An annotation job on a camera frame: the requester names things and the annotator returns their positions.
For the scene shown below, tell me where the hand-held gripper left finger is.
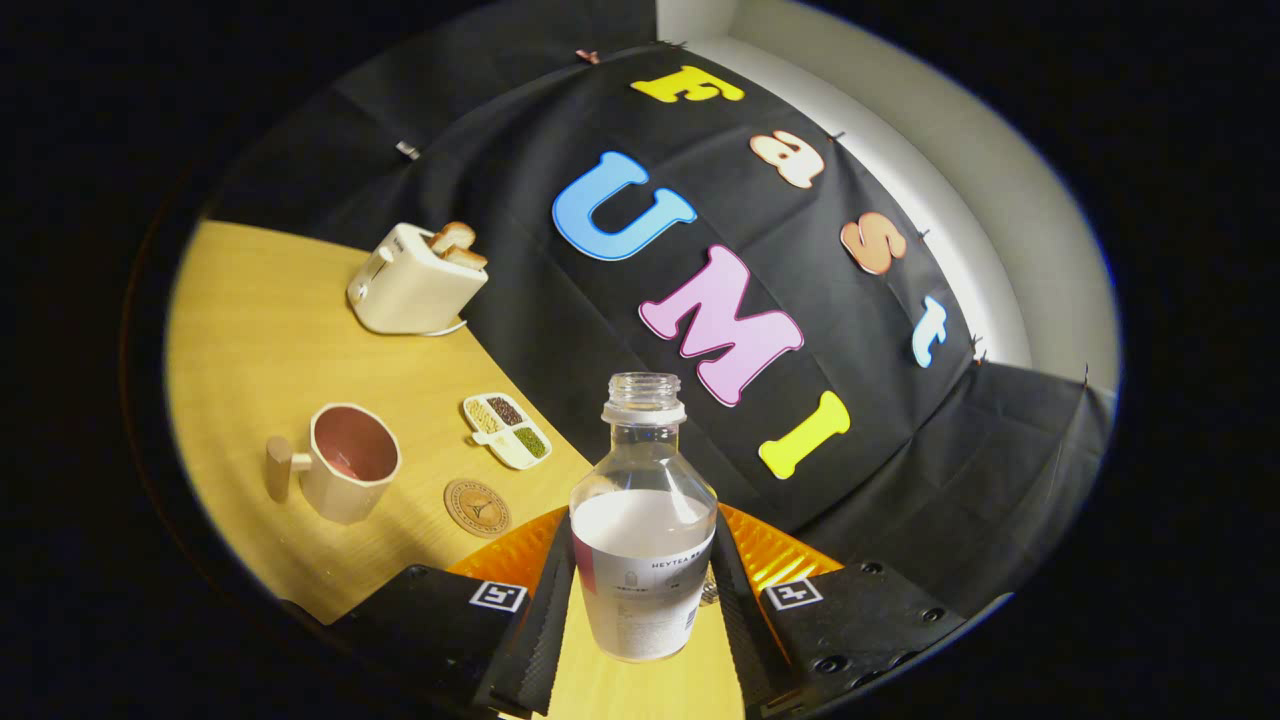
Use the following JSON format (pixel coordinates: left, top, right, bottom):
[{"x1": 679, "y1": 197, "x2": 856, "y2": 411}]
[{"x1": 330, "y1": 505, "x2": 579, "y2": 717}]

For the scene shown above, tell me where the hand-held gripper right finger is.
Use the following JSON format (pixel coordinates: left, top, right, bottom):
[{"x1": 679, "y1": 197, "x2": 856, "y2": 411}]
[{"x1": 708, "y1": 503, "x2": 986, "y2": 717}]

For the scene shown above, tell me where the clear juice bottle white label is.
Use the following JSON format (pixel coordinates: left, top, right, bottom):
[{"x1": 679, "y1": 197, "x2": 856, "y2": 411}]
[{"x1": 568, "y1": 372, "x2": 719, "y2": 663}]

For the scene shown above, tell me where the round brown coaster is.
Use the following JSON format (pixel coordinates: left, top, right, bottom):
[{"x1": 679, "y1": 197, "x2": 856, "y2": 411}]
[{"x1": 444, "y1": 478, "x2": 512, "y2": 539}]

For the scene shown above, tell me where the cream cup with wooden handle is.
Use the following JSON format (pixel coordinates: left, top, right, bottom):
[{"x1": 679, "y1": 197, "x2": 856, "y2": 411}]
[{"x1": 265, "y1": 403, "x2": 402, "y2": 526}]

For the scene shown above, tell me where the white divided dish with beans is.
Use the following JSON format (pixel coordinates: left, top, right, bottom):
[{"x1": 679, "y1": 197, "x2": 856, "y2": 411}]
[{"x1": 462, "y1": 393, "x2": 553, "y2": 471}]

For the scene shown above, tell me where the black backdrop cloth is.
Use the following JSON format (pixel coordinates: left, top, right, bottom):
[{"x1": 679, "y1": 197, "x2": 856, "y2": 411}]
[{"x1": 205, "y1": 0, "x2": 1116, "y2": 621}]

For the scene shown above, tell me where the cream toaster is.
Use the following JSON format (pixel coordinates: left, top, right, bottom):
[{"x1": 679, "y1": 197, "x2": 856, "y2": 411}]
[{"x1": 346, "y1": 222, "x2": 490, "y2": 336}]

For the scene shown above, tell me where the wooden table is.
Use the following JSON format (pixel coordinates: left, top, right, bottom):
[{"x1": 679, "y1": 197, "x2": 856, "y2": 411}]
[{"x1": 165, "y1": 220, "x2": 746, "y2": 720}]

